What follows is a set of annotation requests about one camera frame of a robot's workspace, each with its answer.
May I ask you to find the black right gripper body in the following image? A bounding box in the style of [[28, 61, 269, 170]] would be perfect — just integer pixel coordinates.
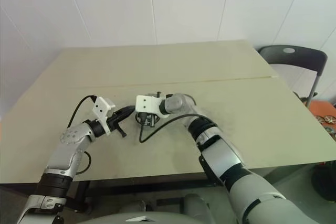
[[138, 112, 156, 128]]

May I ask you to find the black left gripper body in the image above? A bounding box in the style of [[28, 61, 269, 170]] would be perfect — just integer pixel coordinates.
[[107, 112, 128, 139]]

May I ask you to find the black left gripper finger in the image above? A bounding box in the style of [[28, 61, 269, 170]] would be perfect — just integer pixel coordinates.
[[117, 110, 133, 121], [117, 105, 135, 116]]

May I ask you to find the grey rounded robot body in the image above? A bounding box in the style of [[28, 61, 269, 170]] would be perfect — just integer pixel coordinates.
[[86, 194, 232, 224]]

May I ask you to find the black plastic folding chair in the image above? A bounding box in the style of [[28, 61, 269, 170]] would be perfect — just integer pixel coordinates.
[[257, 45, 328, 108]]

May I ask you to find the orange parts box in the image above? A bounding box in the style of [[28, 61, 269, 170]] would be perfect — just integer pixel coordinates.
[[306, 100, 336, 143]]

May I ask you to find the dark rounded object under table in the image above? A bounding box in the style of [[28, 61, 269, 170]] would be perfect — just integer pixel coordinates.
[[312, 165, 336, 201]]

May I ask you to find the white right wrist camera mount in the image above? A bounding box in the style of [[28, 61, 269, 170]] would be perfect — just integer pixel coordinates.
[[135, 94, 169, 119]]

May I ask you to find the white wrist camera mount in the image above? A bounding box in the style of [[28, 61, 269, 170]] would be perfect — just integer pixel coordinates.
[[135, 94, 169, 119], [92, 97, 116, 135]]

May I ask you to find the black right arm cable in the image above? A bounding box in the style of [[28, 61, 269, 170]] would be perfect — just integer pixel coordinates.
[[138, 113, 212, 144]]

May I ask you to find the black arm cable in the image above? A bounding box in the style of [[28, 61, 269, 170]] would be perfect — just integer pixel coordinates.
[[138, 113, 212, 144], [67, 94, 98, 175]]

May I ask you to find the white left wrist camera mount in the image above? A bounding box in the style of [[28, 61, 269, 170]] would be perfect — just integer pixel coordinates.
[[92, 97, 116, 135]]

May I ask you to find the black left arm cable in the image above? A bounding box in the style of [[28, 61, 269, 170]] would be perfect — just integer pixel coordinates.
[[67, 94, 98, 175]]

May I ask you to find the black table frame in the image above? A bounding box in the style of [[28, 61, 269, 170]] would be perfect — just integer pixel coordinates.
[[65, 178, 220, 214]]

